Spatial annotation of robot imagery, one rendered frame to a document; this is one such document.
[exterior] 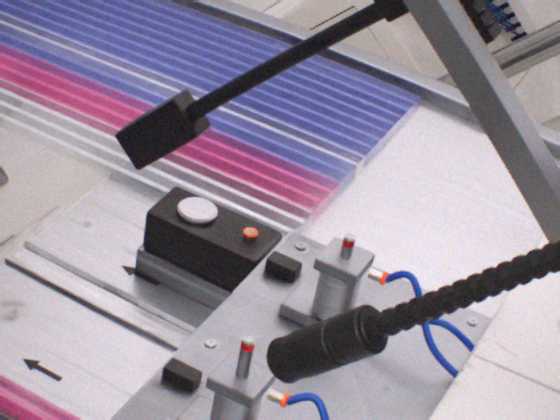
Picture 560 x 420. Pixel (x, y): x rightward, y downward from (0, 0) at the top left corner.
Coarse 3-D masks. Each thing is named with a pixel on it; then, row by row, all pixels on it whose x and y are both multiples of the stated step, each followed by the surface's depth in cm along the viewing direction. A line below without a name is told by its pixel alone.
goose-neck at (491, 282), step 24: (504, 264) 39; (528, 264) 39; (552, 264) 38; (456, 288) 40; (480, 288) 40; (504, 288) 39; (384, 312) 42; (408, 312) 42; (432, 312) 41; (384, 336) 43
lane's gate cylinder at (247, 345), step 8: (248, 336) 56; (240, 344) 56; (248, 344) 56; (240, 352) 57; (248, 352) 56; (240, 360) 57; (248, 360) 57; (240, 368) 57; (248, 368) 57; (240, 376) 57
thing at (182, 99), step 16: (176, 96) 59; (160, 112) 59; (176, 112) 58; (128, 128) 60; (144, 128) 60; (160, 128) 59; (176, 128) 59; (192, 128) 59; (128, 144) 61; (144, 144) 60; (160, 144) 60; (176, 144) 59; (144, 160) 61
